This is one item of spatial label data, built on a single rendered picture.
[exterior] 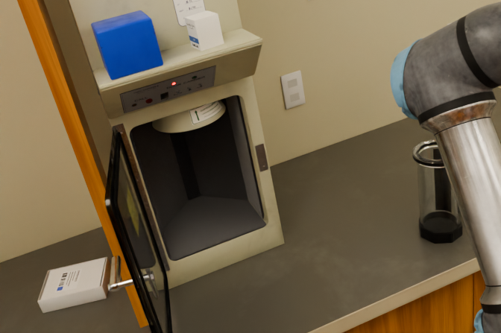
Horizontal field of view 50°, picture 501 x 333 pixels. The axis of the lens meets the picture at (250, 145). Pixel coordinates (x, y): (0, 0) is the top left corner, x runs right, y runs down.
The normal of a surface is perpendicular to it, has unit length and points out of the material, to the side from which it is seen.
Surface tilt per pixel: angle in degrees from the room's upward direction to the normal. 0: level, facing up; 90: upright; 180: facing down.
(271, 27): 90
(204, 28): 90
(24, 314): 0
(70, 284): 0
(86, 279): 0
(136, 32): 90
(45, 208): 90
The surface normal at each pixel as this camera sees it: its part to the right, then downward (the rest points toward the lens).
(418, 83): -0.79, 0.20
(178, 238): -0.18, -0.88
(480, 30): -0.60, -0.19
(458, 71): -0.56, 0.46
